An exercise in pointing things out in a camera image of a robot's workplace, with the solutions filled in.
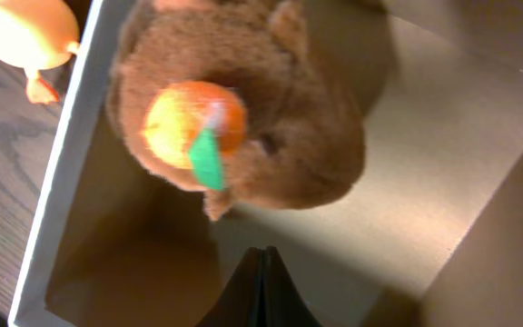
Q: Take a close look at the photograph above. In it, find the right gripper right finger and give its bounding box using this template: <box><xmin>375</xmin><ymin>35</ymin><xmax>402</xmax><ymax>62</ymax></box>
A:
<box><xmin>261</xmin><ymin>246</ymin><xmax>321</xmax><ymax>327</ymax></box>

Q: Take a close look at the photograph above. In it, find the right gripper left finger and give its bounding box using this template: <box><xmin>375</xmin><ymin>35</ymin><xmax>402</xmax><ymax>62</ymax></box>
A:
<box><xmin>196</xmin><ymin>247</ymin><xmax>262</xmax><ymax>327</ymax></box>

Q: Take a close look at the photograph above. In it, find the brown plush bear toy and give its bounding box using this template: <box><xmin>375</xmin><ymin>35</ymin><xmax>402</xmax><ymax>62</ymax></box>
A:
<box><xmin>105</xmin><ymin>1</ymin><xmax>365</xmax><ymax>221</ymax></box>

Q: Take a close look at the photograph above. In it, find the orange duck toy blue cap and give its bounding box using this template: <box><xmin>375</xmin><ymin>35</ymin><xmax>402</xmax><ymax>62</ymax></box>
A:
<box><xmin>0</xmin><ymin>0</ymin><xmax>81</xmax><ymax>104</ymax></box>

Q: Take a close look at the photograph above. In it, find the white cardboard box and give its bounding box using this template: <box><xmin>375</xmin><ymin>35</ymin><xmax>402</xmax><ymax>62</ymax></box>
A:
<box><xmin>8</xmin><ymin>0</ymin><xmax>523</xmax><ymax>326</ymax></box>

